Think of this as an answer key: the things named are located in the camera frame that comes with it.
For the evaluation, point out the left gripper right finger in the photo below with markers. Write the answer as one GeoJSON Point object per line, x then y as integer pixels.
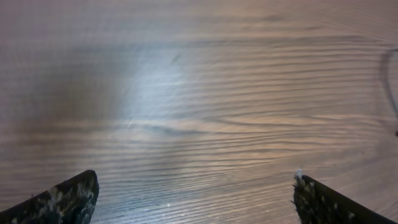
{"type": "Point", "coordinates": [315, 203]}

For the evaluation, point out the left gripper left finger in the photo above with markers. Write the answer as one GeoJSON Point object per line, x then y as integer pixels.
{"type": "Point", "coordinates": [70, 202]}

